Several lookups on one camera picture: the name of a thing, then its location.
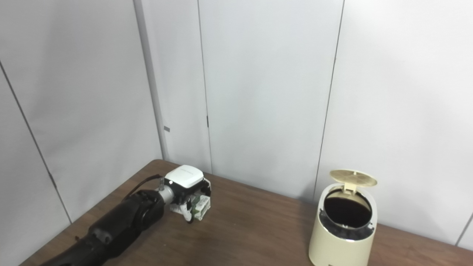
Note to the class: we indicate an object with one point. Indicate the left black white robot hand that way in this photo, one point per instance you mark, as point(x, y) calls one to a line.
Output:
point(184, 179)

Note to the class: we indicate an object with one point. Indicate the white green milk carton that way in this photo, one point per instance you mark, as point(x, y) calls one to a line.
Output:
point(201, 208)

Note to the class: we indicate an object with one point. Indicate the cream round bin lid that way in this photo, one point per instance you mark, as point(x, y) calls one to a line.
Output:
point(353, 178)

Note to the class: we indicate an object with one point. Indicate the cream-colored round bin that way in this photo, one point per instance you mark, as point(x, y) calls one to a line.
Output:
point(342, 240)

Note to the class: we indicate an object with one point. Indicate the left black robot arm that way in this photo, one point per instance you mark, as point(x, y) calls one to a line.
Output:
point(122, 225)

